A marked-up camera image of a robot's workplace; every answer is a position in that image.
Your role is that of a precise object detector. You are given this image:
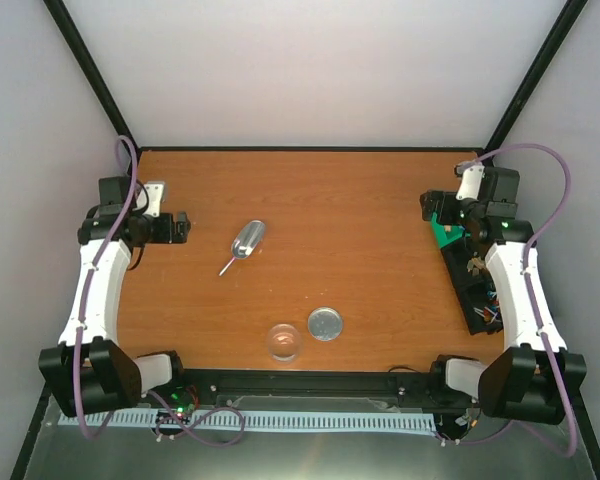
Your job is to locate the green plastic bin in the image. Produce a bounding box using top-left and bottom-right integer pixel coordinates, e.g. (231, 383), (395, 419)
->
(430, 213), (465, 249)

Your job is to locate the metal scoop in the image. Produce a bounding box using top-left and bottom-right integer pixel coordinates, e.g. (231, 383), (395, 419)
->
(219, 220), (266, 276)

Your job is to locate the black plastic bin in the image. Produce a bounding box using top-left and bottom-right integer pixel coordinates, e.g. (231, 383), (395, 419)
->
(441, 238), (503, 335)

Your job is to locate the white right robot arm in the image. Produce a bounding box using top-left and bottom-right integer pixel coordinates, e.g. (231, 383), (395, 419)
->
(420, 162), (586, 425)

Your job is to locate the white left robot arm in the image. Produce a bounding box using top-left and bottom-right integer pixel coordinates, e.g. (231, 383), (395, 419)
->
(38, 177), (191, 418)

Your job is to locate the clear plastic jar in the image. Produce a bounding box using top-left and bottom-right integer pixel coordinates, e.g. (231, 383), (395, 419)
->
(266, 324), (302, 363)

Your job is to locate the silver jar lid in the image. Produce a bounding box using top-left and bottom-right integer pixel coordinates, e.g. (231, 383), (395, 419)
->
(307, 307), (344, 342)

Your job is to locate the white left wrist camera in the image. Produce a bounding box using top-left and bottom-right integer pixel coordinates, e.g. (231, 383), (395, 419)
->
(136, 181), (167, 218)

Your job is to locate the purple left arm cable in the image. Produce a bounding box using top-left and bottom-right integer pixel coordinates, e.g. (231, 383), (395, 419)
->
(72, 134), (244, 447)

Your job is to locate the light blue cable duct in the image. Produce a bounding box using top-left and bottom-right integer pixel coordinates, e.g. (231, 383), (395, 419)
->
(57, 408), (439, 434)

